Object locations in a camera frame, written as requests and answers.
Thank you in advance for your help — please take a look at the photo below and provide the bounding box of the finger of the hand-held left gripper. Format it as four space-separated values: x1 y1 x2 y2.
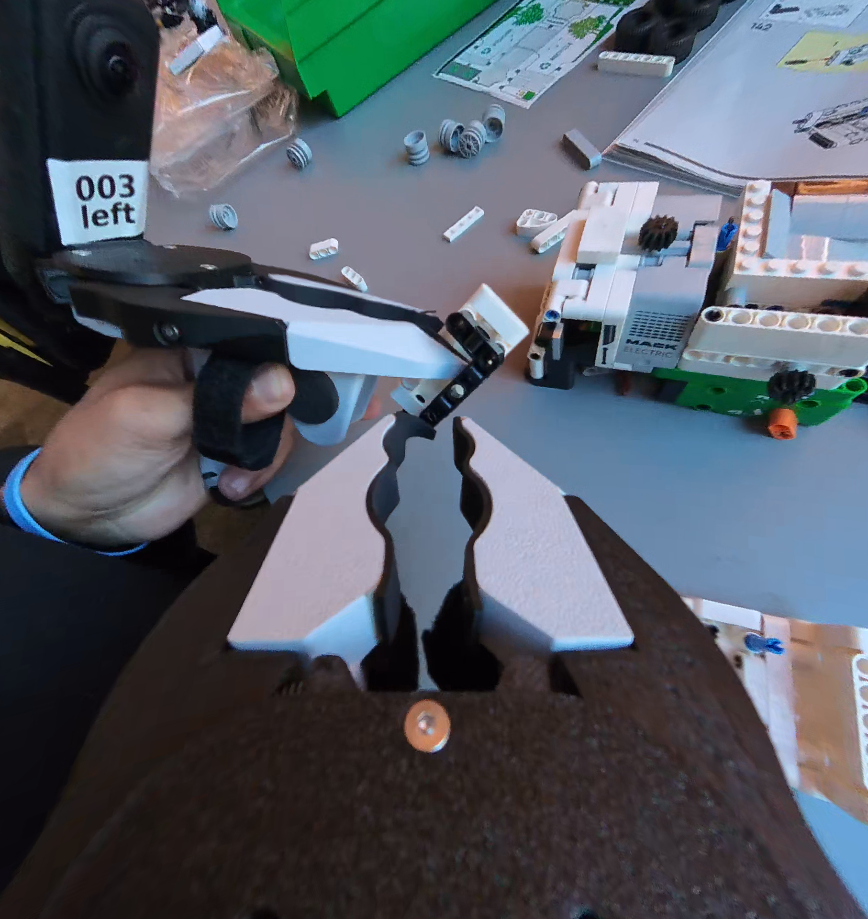
249 266 445 338
181 286 472 381

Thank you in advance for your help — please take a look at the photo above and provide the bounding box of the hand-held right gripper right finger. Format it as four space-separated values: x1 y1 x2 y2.
423 416 634 692

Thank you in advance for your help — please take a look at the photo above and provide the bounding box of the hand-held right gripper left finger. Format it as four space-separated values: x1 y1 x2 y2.
227 415 424 692

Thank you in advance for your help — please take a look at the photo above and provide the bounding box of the white lego block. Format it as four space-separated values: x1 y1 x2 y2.
391 283 530 417

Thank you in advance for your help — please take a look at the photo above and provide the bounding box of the pale grey lego beam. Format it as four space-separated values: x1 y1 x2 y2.
168 25 227 76

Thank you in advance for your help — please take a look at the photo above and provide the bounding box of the white five-hole lego beam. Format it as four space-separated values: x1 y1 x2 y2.
531 212 582 254

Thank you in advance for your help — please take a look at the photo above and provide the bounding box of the white green lego truck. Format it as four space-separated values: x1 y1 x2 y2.
526 179 868 439

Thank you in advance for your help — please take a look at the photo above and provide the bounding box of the white lego panel assembly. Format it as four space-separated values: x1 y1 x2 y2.
681 596 868 834

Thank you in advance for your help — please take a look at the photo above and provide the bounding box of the white long lego beam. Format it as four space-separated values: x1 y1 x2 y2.
598 52 675 76

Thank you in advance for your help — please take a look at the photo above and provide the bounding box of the pile of black lego tires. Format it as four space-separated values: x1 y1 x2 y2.
613 0 722 64

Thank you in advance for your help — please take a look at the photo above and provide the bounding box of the lego instruction booklet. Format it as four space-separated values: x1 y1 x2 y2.
602 0 868 196

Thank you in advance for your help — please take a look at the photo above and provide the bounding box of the person's left hand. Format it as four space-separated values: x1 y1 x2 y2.
18 350 297 541

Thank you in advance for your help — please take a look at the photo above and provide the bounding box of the clear plastic bag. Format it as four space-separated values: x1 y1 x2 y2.
150 22 300 198

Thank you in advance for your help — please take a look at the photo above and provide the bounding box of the green plastic bin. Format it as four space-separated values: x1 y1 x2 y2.
215 0 500 119

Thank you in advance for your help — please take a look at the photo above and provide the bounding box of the blue wristband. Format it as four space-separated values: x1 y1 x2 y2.
3 448 148 557

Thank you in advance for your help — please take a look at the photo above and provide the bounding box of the green white sticker sheet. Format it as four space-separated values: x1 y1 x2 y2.
434 0 639 109

